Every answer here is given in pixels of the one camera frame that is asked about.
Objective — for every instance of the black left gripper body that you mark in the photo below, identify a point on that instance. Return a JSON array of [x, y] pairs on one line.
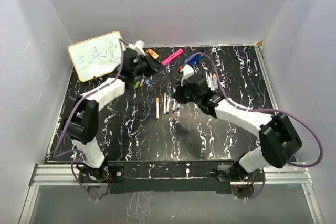
[[144, 67]]

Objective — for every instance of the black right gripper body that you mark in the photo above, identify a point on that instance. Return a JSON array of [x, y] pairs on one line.
[[185, 94]]

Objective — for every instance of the thick orange highlighter pen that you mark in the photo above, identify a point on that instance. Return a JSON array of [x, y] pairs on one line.
[[214, 80]]

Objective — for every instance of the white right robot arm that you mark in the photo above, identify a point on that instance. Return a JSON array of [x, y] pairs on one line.
[[279, 141]]

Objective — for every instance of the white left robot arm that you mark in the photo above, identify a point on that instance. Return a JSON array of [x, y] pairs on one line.
[[81, 118]]

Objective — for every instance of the peach marker pen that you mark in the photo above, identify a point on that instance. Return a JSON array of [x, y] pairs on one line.
[[164, 103]]

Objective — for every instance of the yellow orange marker pen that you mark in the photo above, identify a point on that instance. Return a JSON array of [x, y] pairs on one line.
[[157, 108]]

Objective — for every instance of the pink clip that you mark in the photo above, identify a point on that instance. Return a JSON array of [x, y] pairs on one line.
[[172, 56]]

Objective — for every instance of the blue stapler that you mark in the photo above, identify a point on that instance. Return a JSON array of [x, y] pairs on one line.
[[195, 59]]

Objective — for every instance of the small whiteboard with writing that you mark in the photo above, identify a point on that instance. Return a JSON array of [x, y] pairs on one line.
[[97, 56]]

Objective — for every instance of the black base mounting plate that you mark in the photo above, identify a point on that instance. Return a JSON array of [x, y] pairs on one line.
[[177, 176]]

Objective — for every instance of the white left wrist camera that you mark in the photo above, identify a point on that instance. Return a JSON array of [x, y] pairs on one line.
[[138, 47]]

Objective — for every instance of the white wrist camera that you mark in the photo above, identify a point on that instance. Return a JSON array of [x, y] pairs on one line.
[[138, 47], [187, 71]]

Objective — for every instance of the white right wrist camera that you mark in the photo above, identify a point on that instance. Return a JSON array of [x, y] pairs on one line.
[[187, 71]]

